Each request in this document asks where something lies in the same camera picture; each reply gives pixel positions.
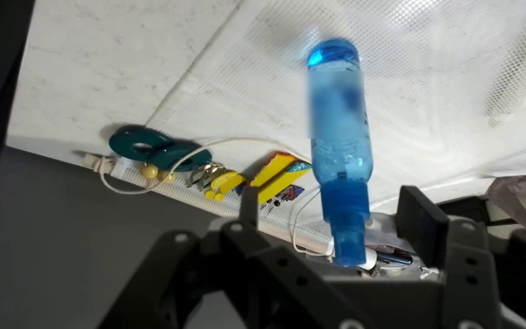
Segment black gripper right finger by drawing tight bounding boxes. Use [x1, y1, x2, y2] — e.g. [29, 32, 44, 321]
[394, 186, 449, 266]

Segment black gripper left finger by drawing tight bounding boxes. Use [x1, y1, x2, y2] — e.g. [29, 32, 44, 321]
[239, 186, 259, 228]

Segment green tape rolls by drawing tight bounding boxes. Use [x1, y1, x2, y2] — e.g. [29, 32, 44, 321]
[109, 124, 212, 171]

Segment yellow handled tool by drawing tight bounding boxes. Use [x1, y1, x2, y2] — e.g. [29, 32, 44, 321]
[204, 151, 310, 204]

